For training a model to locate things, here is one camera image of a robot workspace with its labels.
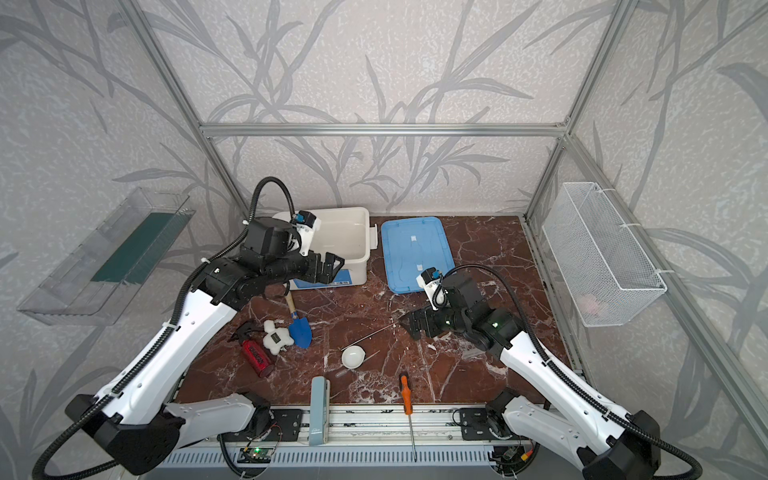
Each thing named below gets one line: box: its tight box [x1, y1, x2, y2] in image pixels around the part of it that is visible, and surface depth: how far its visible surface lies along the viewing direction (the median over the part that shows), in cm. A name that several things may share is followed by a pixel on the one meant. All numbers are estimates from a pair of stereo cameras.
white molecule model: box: [262, 320, 295, 355], surface depth 87 cm
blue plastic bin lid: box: [381, 217, 456, 295], surface depth 111 cm
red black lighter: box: [228, 321, 277, 378], surface depth 84 cm
